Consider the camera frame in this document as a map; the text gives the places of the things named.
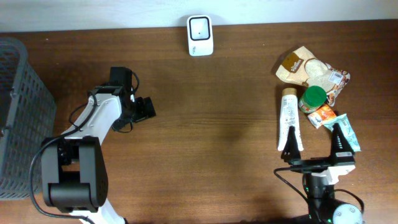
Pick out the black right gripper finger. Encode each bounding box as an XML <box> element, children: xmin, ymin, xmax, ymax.
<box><xmin>330</xmin><ymin>123</ymin><xmax>353</xmax><ymax>158</ymax></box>
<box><xmin>280</xmin><ymin>126</ymin><xmax>301</xmax><ymax>162</ymax></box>

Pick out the teal snack packet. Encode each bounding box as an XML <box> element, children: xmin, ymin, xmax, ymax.
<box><xmin>323</xmin><ymin>114</ymin><xmax>361</xmax><ymax>152</ymax></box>

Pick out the orange tissue packet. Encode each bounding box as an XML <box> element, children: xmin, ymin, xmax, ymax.
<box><xmin>307</xmin><ymin>105</ymin><xmax>337</xmax><ymax>129</ymax></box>

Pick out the white tube with brown cap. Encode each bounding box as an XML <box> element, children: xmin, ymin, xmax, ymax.
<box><xmin>277</xmin><ymin>88</ymin><xmax>303</xmax><ymax>151</ymax></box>

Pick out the green lid jar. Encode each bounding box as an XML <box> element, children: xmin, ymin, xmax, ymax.
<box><xmin>298</xmin><ymin>86</ymin><xmax>326</xmax><ymax>113</ymax></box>

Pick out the beige brown snack bag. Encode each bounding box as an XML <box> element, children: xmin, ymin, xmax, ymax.
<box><xmin>275</xmin><ymin>46</ymin><xmax>351</xmax><ymax>106</ymax></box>

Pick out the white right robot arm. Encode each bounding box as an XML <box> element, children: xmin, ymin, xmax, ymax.
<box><xmin>274</xmin><ymin>124</ymin><xmax>364</xmax><ymax>224</ymax></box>

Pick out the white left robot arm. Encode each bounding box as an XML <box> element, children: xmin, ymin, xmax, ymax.
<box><xmin>39</xmin><ymin>85</ymin><xmax>156</xmax><ymax>223</ymax></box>

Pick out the white barcode scanner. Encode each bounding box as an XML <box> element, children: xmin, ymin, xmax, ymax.
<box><xmin>187</xmin><ymin>15</ymin><xmax>214</xmax><ymax>57</ymax></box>

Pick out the dark grey plastic basket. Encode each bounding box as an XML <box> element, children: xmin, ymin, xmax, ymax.
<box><xmin>1</xmin><ymin>37</ymin><xmax>57</xmax><ymax>201</ymax></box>

